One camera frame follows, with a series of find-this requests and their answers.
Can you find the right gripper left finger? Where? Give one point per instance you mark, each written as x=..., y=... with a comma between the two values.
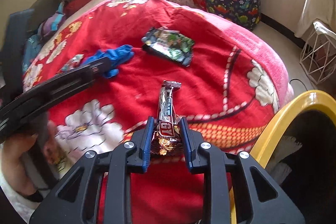
x=76, y=197

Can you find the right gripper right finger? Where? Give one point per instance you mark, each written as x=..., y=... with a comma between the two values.
x=235, y=186

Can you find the red stick wrapper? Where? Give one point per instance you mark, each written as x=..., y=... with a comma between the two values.
x=72, y=63

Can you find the brown snack bar wrapper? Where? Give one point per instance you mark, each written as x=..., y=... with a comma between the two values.
x=166, y=140

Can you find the blue glove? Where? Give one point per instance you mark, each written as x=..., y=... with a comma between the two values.
x=116, y=56

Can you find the dark green snack packet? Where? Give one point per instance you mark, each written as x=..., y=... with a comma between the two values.
x=169, y=44

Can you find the white foam net large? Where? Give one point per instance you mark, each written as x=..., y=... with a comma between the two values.
x=276, y=167

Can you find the yellow rimmed black trash bin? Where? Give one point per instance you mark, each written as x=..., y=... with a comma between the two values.
x=310, y=118

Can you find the striped purple blue garment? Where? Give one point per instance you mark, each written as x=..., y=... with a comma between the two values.
x=52, y=24

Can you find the red floral blanket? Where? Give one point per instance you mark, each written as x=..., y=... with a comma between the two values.
x=233, y=87

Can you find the dinosaur print laundry basket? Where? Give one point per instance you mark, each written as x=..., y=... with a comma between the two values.
x=246, y=13

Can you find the right cream curtain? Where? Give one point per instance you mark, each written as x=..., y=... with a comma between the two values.
x=323, y=10

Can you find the white wire side table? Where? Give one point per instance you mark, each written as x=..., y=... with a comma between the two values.
x=317, y=57

